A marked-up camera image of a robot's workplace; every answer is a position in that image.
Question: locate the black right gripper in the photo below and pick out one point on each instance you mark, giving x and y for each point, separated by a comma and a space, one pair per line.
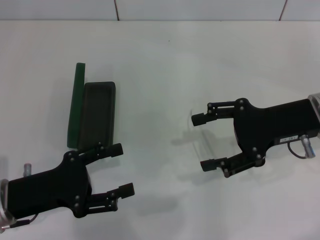
270, 122

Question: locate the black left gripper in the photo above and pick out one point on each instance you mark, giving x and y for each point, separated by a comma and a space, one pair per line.
50, 190

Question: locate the clear white glasses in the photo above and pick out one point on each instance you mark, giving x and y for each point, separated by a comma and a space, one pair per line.
196, 143

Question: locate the green glasses case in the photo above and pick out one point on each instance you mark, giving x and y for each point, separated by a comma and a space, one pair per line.
97, 112

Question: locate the silver connector plug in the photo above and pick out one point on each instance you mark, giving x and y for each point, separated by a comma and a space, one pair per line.
27, 168

